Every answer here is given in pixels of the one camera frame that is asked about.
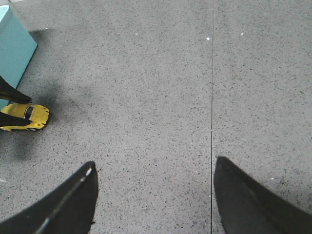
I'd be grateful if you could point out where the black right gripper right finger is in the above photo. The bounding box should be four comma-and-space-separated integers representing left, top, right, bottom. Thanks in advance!
214, 156, 312, 234

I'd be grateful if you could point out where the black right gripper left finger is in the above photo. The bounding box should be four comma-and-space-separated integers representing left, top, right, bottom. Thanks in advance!
0, 161, 98, 234

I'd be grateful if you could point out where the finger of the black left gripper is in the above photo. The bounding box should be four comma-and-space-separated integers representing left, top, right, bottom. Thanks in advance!
0, 112, 31, 127
0, 77, 32, 103

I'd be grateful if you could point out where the yellow toy beetle car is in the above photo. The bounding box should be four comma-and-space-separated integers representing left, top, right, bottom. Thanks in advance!
0, 103, 49, 131

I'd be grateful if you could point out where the light blue box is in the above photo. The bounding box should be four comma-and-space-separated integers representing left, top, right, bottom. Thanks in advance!
0, 4, 38, 109

